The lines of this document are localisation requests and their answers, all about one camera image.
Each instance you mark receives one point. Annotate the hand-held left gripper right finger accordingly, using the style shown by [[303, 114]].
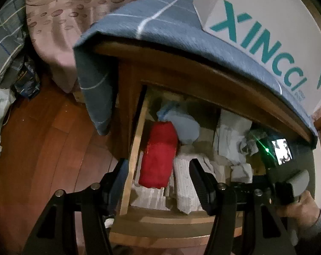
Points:
[[200, 188]]

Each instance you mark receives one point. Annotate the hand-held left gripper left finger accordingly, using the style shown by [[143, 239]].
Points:
[[118, 183]]

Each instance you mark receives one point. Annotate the white knitted underwear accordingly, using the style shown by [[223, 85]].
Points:
[[183, 186]]

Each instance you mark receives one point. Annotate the white frilly underwear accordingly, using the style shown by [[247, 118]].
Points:
[[149, 198]]

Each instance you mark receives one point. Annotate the wooden drawer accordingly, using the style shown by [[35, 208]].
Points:
[[135, 148]]

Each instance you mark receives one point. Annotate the pale cloth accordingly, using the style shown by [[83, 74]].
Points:
[[249, 144]]

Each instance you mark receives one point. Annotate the red underwear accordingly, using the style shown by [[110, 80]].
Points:
[[157, 156]]

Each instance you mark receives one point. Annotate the light blue underwear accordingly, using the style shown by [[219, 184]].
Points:
[[185, 128]]

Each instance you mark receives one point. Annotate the white cardboard box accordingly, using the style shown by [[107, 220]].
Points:
[[269, 18]]

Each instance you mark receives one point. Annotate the person's right hand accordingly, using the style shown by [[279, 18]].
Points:
[[304, 209]]

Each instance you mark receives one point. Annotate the person's white sock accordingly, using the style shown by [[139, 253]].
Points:
[[110, 221]]

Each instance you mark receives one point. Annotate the wooden nightstand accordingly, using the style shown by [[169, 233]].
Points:
[[176, 66]]

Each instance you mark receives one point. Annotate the blue snack packet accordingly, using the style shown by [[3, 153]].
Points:
[[27, 82]]

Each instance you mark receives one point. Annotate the pink patterned bed sheet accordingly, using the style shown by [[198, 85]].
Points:
[[64, 32]]

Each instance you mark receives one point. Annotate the blue-grey checked cloth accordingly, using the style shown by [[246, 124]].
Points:
[[176, 24]]

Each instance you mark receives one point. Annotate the plaid bedding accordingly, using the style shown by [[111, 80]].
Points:
[[6, 45]]

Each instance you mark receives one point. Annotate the wooden bed frame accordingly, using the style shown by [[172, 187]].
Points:
[[79, 97]]

